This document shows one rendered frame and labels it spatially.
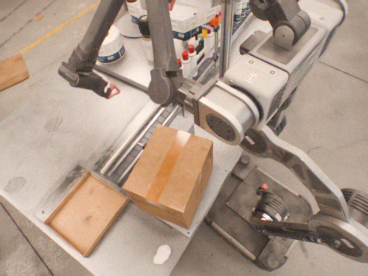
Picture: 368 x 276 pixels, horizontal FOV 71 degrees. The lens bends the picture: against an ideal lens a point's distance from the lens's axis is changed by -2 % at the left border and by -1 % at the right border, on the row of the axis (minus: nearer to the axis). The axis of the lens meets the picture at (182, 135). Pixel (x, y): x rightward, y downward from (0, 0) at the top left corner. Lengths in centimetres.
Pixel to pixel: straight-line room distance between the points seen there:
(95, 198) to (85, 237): 18
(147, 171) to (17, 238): 169
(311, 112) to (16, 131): 230
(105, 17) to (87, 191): 81
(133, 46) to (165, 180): 111
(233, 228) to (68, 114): 124
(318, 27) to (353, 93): 213
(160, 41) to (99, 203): 83
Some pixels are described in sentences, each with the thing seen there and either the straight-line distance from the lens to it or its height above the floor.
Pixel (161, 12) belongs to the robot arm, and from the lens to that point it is 78.
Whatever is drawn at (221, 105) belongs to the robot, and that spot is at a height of 150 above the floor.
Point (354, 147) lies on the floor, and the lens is 257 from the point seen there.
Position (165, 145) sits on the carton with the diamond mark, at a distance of 103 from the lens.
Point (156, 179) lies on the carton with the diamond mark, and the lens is 97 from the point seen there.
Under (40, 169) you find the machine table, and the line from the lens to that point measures 155.
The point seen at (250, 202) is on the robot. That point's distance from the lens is 184.
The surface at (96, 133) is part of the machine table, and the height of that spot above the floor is 83.
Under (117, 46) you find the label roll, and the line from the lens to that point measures 174.
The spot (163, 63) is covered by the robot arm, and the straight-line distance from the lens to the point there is 75.
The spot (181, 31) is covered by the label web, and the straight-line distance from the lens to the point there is 171.
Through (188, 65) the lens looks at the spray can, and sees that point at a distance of 143.
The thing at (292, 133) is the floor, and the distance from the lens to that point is 246.
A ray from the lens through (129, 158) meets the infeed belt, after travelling 131.
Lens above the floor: 200
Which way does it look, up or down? 58 degrees down
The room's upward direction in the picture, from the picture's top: 10 degrees counter-clockwise
